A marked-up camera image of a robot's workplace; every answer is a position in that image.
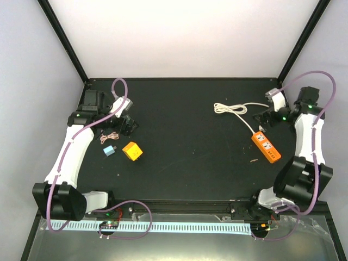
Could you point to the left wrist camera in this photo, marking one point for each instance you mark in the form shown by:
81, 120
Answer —
120, 106

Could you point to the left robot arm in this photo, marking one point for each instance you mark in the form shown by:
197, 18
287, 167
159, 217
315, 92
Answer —
58, 197

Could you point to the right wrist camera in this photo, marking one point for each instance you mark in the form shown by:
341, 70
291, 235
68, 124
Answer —
276, 98

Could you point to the black aluminium frame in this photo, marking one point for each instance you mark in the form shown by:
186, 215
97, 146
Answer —
166, 202

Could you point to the light blue plug adapter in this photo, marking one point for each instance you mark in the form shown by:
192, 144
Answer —
110, 150

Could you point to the light blue cable duct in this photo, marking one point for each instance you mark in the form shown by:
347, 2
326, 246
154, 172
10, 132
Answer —
159, 227

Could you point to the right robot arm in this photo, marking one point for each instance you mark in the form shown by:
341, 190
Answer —
305, 175

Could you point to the white three-pin plug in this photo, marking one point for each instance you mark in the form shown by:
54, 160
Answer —
261, 129

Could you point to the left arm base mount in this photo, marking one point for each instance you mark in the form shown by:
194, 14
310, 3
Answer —
111, 211

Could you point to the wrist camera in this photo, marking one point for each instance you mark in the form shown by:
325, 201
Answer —
276, 98
120, 106

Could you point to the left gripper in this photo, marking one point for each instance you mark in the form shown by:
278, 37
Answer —
128, 130

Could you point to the orange power strip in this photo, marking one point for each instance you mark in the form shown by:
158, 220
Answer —
266, 147

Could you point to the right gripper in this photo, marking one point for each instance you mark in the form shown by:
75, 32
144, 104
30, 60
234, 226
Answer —
263, 119

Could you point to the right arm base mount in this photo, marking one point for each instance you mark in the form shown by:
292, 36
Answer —
248, 210

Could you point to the yellow cube socket adapter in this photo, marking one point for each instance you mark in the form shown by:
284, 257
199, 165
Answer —
132, 151

